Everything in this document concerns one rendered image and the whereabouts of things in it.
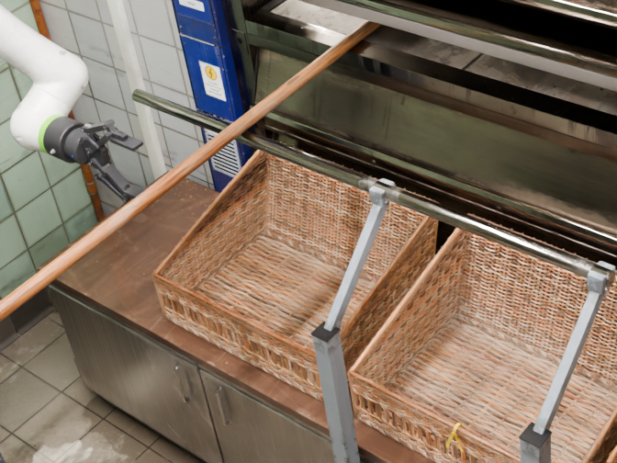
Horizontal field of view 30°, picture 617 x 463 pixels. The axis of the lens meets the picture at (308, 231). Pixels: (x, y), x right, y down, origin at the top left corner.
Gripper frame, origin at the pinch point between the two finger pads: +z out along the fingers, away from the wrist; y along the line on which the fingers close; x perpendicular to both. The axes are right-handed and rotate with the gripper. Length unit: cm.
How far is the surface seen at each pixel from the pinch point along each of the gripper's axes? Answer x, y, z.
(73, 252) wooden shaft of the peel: 26.7, -1.6, 9.2
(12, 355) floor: -8, 119, -106
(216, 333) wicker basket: -10, 55, -1
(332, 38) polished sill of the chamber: -62, 0, 2
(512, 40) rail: -43, -26, 63
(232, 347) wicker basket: -10, 57, 5
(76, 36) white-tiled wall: -60, 25, -97
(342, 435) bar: 2, 51, 48
